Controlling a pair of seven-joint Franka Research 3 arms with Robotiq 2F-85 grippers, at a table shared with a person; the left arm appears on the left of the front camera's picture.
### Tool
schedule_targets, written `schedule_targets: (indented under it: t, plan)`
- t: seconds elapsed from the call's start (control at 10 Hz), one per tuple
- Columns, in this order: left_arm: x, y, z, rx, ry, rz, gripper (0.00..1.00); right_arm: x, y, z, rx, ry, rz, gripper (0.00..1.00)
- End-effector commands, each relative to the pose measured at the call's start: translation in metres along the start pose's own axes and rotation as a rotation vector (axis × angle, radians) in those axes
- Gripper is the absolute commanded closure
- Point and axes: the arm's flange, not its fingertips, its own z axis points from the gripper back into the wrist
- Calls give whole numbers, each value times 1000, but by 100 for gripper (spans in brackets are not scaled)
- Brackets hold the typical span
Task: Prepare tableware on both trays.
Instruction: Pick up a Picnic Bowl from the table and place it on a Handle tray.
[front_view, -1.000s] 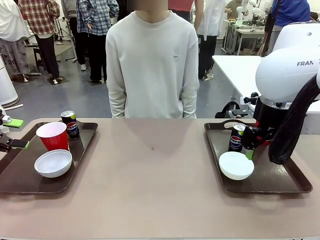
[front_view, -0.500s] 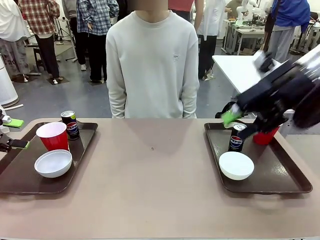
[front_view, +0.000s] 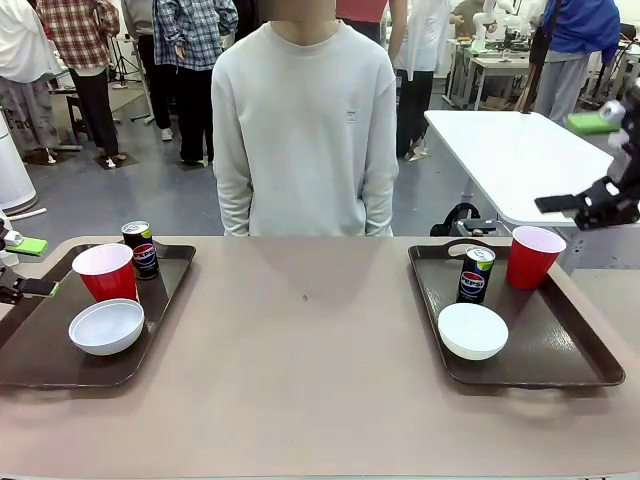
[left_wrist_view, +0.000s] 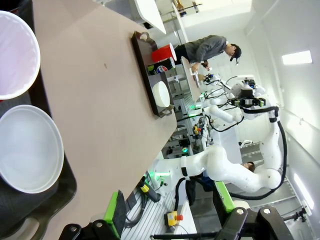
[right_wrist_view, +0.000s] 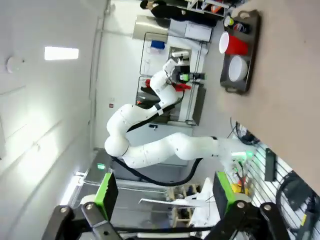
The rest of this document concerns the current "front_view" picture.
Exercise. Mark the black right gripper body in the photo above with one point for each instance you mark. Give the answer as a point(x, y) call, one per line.
point(631, 160)

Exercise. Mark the black green-padded right gripper finger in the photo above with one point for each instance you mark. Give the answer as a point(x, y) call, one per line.
point(590, 122)
point(555, 203)

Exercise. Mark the black green-padded left gripper finger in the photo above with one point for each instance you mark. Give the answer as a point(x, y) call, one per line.
point(35, 287)
point(27, 244)

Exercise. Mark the red plastic party cup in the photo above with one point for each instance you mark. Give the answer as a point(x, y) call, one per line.
point(107, 280)
point(530, 265)

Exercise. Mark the white plastic bowl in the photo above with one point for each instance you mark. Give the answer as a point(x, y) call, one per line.
point(472, 332)
point(105, 327)

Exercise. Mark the black Pepsi can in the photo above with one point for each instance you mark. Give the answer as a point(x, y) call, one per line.
point(142, 255)
point(475, 280)

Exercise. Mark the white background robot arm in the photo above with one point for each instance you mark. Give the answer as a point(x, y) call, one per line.
point(482, 25)

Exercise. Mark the person's right forearm beige sleeve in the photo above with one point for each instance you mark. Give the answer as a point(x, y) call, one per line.
point(235, 205)

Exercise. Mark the person's left forearm beige sleeve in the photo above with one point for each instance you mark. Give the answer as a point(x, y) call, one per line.
point(380, 205)

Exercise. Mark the white tube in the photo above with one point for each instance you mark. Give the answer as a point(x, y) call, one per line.
point(25, 212)

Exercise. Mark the brown plastic serving tray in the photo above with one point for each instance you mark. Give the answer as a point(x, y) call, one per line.
point(50, 350)
point(550, 340)

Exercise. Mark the white folding table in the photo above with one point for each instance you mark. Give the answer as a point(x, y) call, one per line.
point(500, 160)

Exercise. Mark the black device with red dot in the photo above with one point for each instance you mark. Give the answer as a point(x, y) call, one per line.
point(482, 225)

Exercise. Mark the white cylindrical air purifier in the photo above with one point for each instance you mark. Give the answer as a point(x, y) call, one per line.
point(15, 160)

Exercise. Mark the bystander in blue jacket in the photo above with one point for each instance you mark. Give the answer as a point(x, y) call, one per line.
point(580, 30)

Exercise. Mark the grey workbench table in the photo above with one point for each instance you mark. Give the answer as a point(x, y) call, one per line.
point(495, 70)

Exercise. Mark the black bag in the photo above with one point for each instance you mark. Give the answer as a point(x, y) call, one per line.
point(447, 222)

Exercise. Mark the dark stool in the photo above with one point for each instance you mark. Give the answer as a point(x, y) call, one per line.
point(75, 115)

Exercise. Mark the bystander in white coat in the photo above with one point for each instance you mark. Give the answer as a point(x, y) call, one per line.
point(415, 90)

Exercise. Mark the bystander in white shirt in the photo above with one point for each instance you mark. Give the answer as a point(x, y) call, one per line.
point(20, 45)

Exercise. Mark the bystander in grey hoodie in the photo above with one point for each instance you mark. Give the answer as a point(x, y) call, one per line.
point(155, 85)

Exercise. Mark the bystander in red plaid shirt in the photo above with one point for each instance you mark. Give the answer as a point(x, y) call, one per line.
point(75, 30)

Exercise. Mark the bystander in red top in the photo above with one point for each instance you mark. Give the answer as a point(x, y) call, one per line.
point(362, 10)

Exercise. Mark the bystander in blue plaid shirt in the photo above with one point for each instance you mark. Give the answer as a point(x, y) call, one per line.
point(190, 35)

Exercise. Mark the person in beige sweatshirt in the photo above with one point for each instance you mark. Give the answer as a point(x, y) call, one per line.
point(300, 125)

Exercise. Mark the white metal frame table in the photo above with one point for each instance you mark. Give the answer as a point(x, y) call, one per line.
point(612, 70)

